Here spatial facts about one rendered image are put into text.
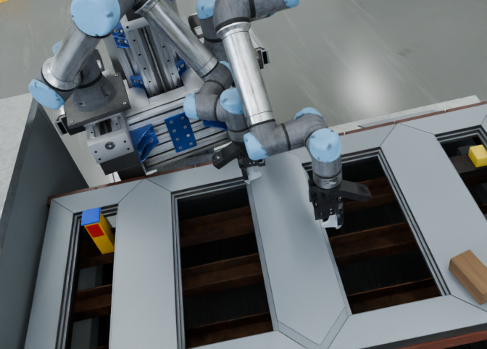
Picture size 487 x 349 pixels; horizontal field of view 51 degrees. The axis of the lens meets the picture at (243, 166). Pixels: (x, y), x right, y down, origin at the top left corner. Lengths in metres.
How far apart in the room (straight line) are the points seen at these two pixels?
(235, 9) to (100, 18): 0.34
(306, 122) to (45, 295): 0.91
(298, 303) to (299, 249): 0.17
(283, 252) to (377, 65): 2.25
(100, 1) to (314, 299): 0.93
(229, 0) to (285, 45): 2.47
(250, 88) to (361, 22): 2.72
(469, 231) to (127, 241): 1.00
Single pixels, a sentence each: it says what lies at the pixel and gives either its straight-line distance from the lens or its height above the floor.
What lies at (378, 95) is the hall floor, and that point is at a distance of 3.31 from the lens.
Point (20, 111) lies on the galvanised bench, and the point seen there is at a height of 1.05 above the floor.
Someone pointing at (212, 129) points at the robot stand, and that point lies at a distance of 2.03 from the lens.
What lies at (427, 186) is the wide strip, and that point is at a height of 0.85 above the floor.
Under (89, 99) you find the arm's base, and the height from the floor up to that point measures 1.08.
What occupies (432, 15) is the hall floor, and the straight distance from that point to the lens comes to 4.06.
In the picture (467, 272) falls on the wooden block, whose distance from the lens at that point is 1.42.
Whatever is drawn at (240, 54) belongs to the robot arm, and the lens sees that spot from 1.36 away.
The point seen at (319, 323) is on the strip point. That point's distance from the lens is 1.37.
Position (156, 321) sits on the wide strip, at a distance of 1.46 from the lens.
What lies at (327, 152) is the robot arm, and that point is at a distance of 1.25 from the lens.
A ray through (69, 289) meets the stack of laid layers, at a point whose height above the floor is 0.83.
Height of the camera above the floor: 2.08
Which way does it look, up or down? 45 degrees down
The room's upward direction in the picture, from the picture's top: 14 degrees counter-clockwise
